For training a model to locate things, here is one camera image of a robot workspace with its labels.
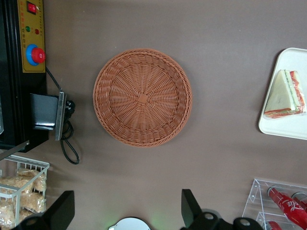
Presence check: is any white rectangular tray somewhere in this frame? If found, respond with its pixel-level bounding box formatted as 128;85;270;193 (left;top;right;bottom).
258;47;307;141

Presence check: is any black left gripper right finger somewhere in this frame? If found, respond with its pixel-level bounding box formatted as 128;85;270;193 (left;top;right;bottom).
179;188;232;230

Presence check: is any round brown wicker basket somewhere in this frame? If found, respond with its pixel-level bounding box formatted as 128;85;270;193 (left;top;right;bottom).
93;48;193;148

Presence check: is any clear acrylic bottle rack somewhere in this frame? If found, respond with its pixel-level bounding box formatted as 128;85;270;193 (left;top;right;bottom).
242;178;307;230

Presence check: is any red emergency stop button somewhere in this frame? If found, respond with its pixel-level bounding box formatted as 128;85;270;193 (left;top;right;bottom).
25;44;46;67

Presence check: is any clear wrapped snack pack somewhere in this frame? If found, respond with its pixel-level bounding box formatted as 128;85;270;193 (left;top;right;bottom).
16;167;47;192
20;191;47;214
0;176;34;195

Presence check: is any black machine with yellow panel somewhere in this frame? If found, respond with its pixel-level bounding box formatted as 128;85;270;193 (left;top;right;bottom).
0;0;49;153

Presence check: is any white round dish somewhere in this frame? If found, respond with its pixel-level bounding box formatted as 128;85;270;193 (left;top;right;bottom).
107;217;151;230

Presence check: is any red rocker switch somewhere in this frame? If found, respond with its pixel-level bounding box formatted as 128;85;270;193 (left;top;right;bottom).
26;1;40;15

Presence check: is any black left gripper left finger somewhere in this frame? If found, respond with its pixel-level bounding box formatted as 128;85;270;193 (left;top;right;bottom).
18;190;75;230

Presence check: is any black power cable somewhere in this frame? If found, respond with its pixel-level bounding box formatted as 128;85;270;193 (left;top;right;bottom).
45;67;80;165

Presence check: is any triangle sandwich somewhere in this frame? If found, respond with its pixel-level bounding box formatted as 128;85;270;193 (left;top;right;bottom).
263;69;307;119

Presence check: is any black box with metal plate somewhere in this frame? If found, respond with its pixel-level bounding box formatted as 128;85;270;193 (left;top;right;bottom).
30;92;67;141

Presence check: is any grey metal bar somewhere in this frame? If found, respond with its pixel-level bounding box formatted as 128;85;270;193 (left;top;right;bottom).
0;140;30;161

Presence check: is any white wire basket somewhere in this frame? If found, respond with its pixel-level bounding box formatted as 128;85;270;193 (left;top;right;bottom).
0;154;50;230

